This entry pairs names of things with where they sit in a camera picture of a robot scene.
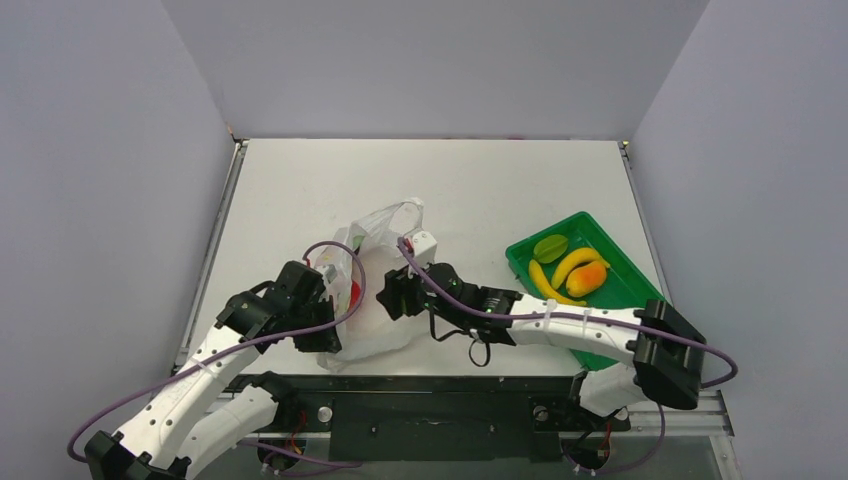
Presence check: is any green plastic tray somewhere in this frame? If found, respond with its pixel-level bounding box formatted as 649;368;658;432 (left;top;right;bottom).
504;211;694;372

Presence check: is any orange yellow fake mango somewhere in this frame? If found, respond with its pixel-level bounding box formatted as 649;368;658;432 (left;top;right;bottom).
565;261;609;298

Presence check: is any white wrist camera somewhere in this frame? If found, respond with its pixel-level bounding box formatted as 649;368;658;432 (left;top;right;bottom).
314;264;339;288
402;229;438;267

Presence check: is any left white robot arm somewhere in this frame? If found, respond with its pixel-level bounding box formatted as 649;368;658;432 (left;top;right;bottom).
81;261;339;479

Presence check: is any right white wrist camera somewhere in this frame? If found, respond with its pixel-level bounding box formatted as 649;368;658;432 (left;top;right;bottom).
402;229;438;267

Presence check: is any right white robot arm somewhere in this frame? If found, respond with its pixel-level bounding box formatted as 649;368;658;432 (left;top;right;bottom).
376;263;705;427

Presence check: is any green fake starfruit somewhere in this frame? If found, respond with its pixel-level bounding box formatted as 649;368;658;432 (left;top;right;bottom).
532;234;569;264

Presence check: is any white plastic bag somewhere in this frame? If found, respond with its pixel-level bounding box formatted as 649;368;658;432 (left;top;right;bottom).
310;197;427;373

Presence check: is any small yellow fake banana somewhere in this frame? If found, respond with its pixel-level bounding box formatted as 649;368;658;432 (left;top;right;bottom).
528;259;588;306

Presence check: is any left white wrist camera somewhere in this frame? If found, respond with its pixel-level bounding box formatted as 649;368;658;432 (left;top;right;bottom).
314;264;339;288

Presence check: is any long yellow fake banana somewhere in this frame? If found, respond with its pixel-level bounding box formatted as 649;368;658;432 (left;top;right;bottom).
550;247;610;289

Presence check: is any red fake apple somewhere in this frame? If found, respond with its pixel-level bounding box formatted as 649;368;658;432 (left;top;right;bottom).
349;281;362;311

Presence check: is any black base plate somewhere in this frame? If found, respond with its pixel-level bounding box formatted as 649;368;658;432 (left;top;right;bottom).
224;374;630;462

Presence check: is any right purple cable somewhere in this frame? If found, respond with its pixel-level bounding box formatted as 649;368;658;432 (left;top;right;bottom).
396;237;739;478

